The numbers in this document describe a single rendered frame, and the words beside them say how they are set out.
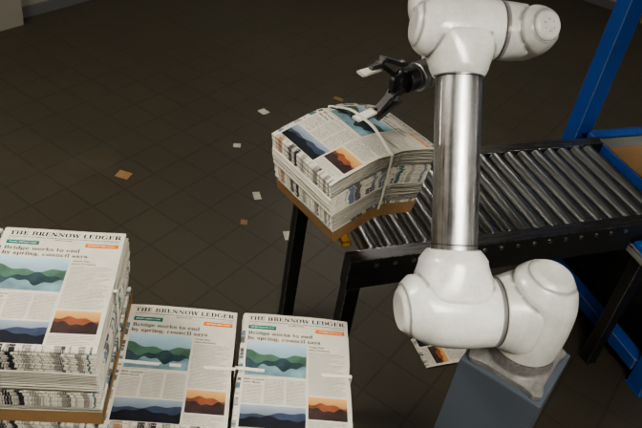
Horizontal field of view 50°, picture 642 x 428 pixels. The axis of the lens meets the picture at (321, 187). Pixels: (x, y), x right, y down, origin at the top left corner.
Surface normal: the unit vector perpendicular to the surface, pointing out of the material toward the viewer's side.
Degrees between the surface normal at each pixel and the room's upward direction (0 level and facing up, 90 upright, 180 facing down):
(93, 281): 1
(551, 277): 6
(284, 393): 1
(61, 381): 90
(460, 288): 48
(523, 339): 91
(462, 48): 58
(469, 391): 90
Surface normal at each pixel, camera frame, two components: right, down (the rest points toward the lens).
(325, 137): -0.02, -0.73
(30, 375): 0.05, 0.60
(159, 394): 0.15, -0.80
